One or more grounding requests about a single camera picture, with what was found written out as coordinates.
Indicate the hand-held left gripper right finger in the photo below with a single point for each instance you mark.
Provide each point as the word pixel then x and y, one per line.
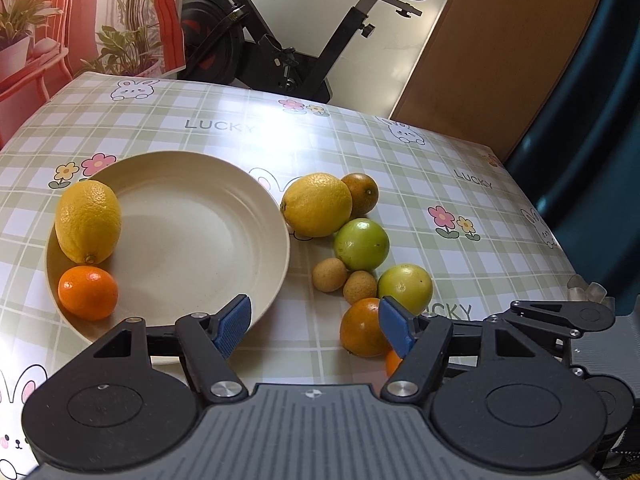
pixel 397 325

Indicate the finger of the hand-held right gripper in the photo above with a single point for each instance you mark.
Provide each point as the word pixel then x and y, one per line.
pixel 575 316

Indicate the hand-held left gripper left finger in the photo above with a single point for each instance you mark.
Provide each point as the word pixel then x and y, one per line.
pixel 232 325

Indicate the speckled orange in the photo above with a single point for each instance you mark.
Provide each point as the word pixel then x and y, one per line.
pixel 362 330

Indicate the small bright orange mandarin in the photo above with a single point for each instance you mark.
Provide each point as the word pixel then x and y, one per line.
pixel 87 292
pixel 392 364

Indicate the brown longan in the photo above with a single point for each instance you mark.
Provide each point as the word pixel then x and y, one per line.
pixel 360 287
pixel 330 274

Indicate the beige round plate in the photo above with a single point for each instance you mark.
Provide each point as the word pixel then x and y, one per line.
pixel 200 240

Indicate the dark greenish-brown orange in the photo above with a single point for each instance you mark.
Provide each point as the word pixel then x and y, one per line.
pixel 364 192

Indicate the yellow lemon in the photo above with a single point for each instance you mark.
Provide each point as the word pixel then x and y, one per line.
pixel 316 205
pixel 87 222

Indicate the clear plastic object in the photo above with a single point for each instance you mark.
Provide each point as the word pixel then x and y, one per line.
pixel 592 291

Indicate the dark teal curtain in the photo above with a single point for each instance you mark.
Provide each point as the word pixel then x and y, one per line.
pixel 590 160

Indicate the green checked bunny tablecloth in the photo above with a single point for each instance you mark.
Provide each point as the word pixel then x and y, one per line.
pixel 350 135

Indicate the brown wooden panel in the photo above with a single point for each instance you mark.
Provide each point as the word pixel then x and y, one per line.
pixel 500 60

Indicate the black exercise bike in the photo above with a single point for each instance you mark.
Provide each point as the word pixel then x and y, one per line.
pixel 210 35

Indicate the red furniture wall poster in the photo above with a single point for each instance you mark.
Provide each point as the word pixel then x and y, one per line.
pixel 75 10

